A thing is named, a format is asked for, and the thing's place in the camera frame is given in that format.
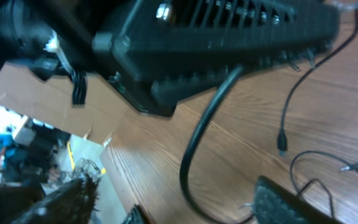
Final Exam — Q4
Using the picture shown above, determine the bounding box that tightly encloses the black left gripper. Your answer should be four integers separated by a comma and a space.
25, 0, 140, 106

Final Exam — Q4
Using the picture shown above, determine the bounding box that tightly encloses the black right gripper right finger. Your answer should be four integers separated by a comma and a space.
244, 175, 339, 224

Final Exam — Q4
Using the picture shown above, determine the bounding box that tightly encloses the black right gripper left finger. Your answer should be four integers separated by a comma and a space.
9, 174, 100, 224

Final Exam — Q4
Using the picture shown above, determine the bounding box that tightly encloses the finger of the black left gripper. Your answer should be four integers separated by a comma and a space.
93, 1, 340, 82
109, 40, 329, 117

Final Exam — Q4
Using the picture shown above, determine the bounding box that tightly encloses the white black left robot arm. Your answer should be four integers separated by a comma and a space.
0, 0, 340, 117

